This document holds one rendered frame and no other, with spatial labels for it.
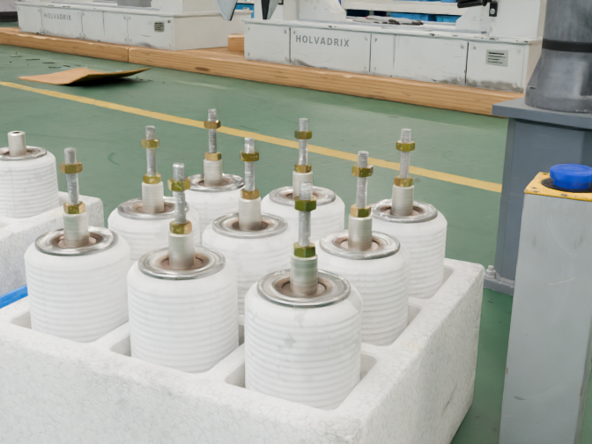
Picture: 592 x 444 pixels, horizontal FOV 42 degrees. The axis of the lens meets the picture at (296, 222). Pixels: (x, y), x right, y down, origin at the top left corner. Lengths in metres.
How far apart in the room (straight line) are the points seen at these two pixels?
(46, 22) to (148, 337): 4.58
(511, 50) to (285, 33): 1.10
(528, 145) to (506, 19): 1.79
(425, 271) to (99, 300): 0.33
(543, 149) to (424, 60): 1.92
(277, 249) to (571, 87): 0.61
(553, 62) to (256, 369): 0.76
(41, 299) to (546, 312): 0.46
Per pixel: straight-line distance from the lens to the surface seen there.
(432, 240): 0.81
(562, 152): 1.22
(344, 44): 3.35
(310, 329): 0.59
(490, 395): 1.01
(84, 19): 4.83
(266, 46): 3.66
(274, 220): 0.79
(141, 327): 0.68
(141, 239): 0.81
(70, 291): 0.73
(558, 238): 0.72
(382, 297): 0.71
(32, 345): 0.73
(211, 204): 0.89
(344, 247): 0.73
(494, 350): 1.12
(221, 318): 0.67
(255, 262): 0.74
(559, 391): 0.78
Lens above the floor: 0.50
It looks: 18 degrees down
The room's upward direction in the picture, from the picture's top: 1 degrees clockwise
